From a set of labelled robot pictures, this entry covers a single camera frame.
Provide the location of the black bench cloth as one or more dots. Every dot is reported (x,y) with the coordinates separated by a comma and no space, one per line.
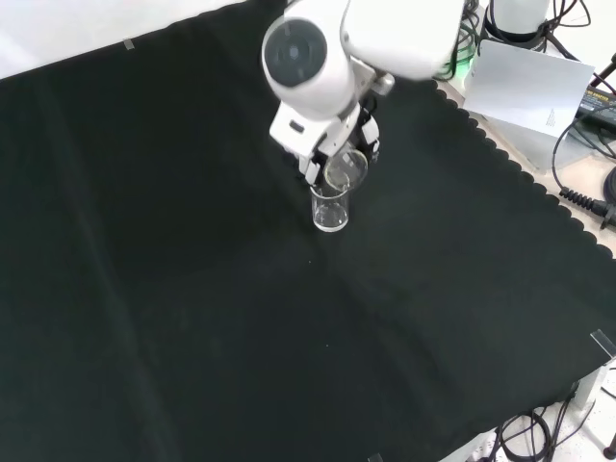
(192,289)

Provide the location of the clear tape piece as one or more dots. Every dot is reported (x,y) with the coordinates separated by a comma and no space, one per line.
(602,342)
(128,44)
(375,457)

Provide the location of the black power adapter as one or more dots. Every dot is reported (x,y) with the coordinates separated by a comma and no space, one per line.
(599,103)

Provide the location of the grey table leg bracket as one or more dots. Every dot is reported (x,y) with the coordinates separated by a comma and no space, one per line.
(587,387)

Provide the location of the tall clear glass beaker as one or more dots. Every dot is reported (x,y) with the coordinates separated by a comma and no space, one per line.
(329,222)

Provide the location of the black tripod rod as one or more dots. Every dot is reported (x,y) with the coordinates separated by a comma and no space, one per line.
(605,72)

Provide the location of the small clear glass beaker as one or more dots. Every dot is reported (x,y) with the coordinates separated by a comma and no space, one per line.
(355,166)

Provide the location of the pale board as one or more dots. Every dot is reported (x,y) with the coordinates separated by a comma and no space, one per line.
(520,86)

